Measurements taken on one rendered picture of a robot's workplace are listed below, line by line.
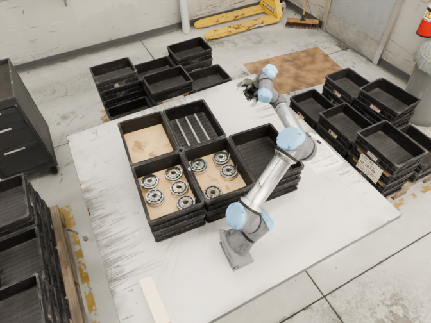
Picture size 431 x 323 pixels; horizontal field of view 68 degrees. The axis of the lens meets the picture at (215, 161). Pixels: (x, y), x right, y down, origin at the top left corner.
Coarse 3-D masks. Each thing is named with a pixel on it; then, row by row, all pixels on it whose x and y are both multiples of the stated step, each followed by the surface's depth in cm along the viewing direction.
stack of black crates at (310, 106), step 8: (312, 88) 311; (296, 96) 306; (304, 96) 311; (312, 96) 316; (320, 96) 306; (296, 104) 297; (304, 104) 312; (312, 104) 311; (320, 104) 310; (328, 104) 299; (296, 112) 303; (304, 112) 290; (312, 112) 304; (304, 120) 296; (312, 120) 283; (312, 128) 290
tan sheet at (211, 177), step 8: (208, 160) 194; (208, 168) 190; (216, 168) 190; (200, 176) 186; (208, 176) 186; (216, 176) 185; (240, 176) 185; (200, 184) 182; (208, 184) 182; (216, 184) 182; (224, 184) 182; (232, 184) 182; (240, 184) 181; (224, 192) 178
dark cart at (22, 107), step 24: (0, 72) 257; (0, 96) 236; (24, 96) 266; (0, 120) 239; (24, 120) 247; (0, 144) 251; (24, 144) 261; (48, 144) 285; (0, 168) 265; (24, 168) 276; (48, 168) 286
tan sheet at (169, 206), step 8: (160, 176) 187; (184, 176) 186; (160, 184) 183; (168, 184) 183; (144, 192) 179; (168, 192) 179; (144, 200) 176; (168, 200) 176; (176, 200) 175; (152, 208) 172; (160, 208) 172; (168, 208) 172; (176, 208) 172; (152, 216) 169; (160, 216) 169
